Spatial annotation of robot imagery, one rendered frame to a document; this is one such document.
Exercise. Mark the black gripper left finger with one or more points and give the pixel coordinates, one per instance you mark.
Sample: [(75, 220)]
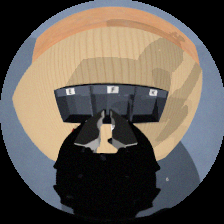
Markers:
[(87, 134)]

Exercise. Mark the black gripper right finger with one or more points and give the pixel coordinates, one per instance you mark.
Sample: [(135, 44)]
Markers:
[(126, 134)]

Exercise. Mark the dark grey rack of labelled bins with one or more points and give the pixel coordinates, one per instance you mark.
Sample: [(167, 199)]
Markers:
[(74, 107)]

